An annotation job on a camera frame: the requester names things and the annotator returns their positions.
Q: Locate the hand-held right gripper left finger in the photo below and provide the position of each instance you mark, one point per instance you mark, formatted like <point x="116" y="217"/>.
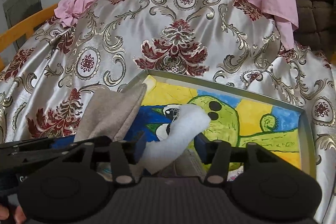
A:
<point x="139" y="146"/>

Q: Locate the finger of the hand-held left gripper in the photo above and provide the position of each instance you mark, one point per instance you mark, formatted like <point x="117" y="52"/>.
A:
<point x="26" y="157"/>
<point x="31" y="142"/>

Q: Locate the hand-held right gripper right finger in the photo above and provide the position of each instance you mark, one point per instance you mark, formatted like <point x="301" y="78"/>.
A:
<point x="202" y="148"/>

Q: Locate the white sock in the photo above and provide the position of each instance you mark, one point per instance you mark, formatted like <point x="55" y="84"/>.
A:
<point x="178" y="127"/>

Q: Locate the beige cloth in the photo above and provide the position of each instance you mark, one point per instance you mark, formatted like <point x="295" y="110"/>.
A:
<point x="113" y="113"/>

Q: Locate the grey tray with painted bottom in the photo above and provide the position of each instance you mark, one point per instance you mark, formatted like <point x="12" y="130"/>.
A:
<point x="262" y="119"/>

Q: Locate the person's left hand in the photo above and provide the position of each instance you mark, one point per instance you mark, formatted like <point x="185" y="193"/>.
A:
<point x="19" y="216"/>

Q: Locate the floral satin bedspread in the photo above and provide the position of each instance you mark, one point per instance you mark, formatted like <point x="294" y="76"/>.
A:
<point x="131" y="29"/>

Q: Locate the grey door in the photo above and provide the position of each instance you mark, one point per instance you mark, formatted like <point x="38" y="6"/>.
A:
<point x="22" y="3"/>

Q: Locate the brown quilted coat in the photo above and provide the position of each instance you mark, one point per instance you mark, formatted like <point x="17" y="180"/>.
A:
<point x="315" y="3"/>

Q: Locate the wooden bed rail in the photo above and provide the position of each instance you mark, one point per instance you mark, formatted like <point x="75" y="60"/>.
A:
<point x="15" y="29"/>

